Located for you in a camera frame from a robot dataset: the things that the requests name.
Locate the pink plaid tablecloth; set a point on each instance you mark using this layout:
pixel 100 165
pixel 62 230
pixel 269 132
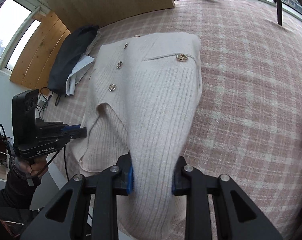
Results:
pixel 248 123

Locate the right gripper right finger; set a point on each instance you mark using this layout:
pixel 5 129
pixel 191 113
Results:
pixel 180 183

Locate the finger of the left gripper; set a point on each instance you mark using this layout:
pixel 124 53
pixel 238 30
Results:
pixel 70 128
pixel 79 133

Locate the white folded cloth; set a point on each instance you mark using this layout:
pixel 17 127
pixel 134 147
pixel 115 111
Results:
pixel 81 67

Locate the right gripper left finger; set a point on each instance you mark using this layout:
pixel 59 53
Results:
pixel 125 178

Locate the person's left hand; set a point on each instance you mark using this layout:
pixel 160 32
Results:
pixel 29 171

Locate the cream knit cardigan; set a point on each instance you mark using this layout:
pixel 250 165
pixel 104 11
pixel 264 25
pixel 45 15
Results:
pixel 141 100

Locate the black folded garment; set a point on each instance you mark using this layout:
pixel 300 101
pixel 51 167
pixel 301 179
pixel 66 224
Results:
pixel 73 47

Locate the pine plank panel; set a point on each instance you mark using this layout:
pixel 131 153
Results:
pixel 38 56

